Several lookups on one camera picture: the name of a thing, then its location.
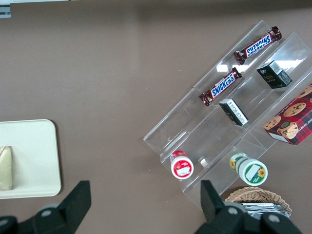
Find cream plastic tray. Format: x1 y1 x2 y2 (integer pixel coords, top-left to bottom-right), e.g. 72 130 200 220
0 118 62 199

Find Snickers chocolate bar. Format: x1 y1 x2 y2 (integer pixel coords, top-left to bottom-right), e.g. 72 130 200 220
198 67 243 107
234 26 283 65

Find triangular sandwich wedge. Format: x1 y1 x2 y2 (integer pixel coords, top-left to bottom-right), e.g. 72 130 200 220
0 145 14 191

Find small black carton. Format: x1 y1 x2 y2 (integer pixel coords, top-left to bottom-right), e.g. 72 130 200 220
218 98 250 127
256 60 293 90

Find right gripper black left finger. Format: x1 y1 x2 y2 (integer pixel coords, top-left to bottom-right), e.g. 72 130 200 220
17 180 92 234

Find green lidded cup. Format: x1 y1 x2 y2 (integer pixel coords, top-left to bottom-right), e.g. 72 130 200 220
229 152 269 186

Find tan wicker basket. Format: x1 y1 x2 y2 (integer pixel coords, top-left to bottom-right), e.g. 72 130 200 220
224 186 292 218

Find grey table edge clamp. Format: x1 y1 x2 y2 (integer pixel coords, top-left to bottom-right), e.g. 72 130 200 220
0 6 12 19

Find red plaid cookie box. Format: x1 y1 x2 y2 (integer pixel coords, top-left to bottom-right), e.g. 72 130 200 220
263 83 312 146

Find clear acrylic stepped stand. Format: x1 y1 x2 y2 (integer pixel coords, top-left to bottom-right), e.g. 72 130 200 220
142 19 312 212

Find red lidded cup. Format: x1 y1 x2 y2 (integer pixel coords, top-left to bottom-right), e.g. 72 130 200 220
170 150 195 180

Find stacked aluminium foil trays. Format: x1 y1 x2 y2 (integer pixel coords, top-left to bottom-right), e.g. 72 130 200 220
239 202 291 219

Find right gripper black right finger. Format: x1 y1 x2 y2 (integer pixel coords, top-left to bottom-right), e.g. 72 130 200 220
200 180 246 234

